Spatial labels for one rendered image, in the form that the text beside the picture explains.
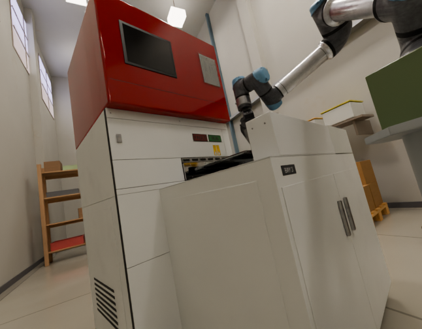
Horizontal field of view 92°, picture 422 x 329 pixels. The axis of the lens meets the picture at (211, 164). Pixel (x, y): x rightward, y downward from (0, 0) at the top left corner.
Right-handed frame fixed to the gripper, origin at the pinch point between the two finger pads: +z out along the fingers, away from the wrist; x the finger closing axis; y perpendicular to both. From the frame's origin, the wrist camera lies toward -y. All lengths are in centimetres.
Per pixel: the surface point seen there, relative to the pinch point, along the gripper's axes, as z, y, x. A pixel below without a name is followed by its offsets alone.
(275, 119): 1.1, -35.6, -7.3
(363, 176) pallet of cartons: 38, 201, -134
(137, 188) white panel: 11, -16, 55
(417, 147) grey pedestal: 19, -43, -36
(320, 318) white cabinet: 57, -39, -5
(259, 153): 10.2, -34.3, 0.0
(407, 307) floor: 95, 26, -57
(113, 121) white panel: -21, -21, 59
